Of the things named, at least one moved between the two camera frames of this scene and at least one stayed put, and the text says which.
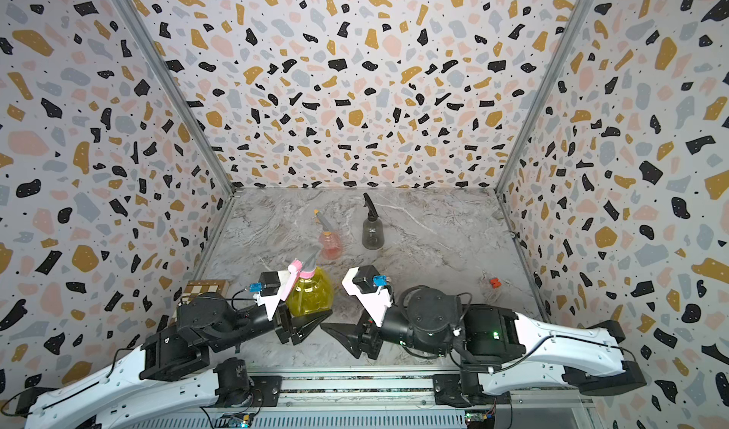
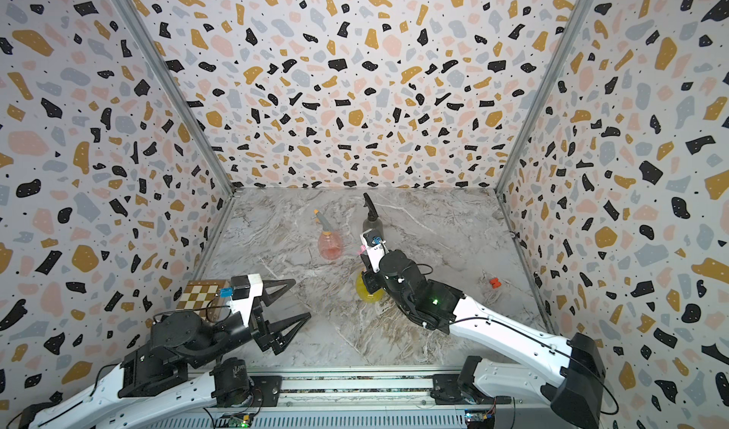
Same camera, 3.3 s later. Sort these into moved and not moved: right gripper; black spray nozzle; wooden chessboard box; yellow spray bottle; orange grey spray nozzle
Moved: yellow spray bottle; right gripper
Not moved: orange grey spray nozzle; wooden chessboard box; black spray nozzle
